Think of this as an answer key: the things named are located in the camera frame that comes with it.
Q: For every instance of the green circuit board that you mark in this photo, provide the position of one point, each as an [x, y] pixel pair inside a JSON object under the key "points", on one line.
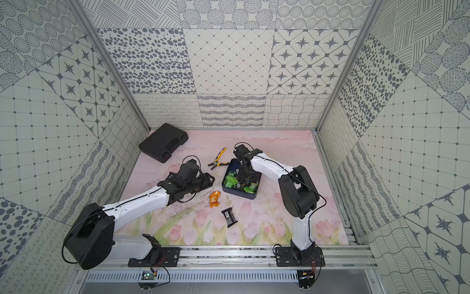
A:
{"points": [[147, 276]]}

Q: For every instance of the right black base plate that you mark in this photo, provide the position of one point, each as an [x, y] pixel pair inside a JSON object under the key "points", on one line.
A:
{"points": [[293, 257]]}

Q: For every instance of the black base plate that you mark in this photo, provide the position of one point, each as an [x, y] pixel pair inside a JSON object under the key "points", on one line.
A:
{"points": [[293, 257], [164, 256]]}

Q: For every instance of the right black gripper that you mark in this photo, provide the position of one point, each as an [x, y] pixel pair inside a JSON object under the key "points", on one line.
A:
{"points": [[240, 175]]}

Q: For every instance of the white vent grille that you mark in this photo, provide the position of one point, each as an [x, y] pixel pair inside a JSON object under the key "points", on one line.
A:
{"points": [[260, 275]]}

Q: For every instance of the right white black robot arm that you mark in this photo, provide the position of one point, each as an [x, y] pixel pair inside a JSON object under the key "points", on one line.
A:
{"points": [[299, 194]]}

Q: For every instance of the right black controller box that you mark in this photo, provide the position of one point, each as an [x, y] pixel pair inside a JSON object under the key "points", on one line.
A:
{"points": [[306, 279]]}

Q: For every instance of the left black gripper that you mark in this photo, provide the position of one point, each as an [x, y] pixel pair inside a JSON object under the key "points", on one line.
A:
{"points": [[200, 180]]}

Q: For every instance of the yellow black pliers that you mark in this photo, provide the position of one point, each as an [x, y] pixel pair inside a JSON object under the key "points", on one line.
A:
{"points": [[217, 162]]}

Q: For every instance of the aluminium mounting rail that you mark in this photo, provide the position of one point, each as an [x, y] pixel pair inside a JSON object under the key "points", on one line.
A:
{"points": [[347, 257]]}

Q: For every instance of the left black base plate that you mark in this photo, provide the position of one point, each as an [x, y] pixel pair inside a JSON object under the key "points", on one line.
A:
{"points": [[164, 256]]}

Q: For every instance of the orange snack packet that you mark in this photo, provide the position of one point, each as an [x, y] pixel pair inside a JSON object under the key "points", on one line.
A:
{"points": [[214, 199]]}

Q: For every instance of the black cookie packet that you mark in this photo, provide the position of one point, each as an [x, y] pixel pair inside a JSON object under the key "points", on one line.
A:
{"points": [[229, 217]]}

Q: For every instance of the green snack packet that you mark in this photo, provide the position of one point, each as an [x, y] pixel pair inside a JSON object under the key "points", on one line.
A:
{"points": [[231, 181]]}

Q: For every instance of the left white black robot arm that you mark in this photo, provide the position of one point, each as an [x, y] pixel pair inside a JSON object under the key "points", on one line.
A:
{"points": [[92, 239]]}

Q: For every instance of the black plastic tool case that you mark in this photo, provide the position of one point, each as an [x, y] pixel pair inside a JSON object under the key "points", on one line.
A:
{"points": [[161, 144]]}

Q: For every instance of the dark blue storage box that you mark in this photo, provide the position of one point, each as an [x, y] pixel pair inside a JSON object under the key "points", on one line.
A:
{"points": [[233, 168]]}

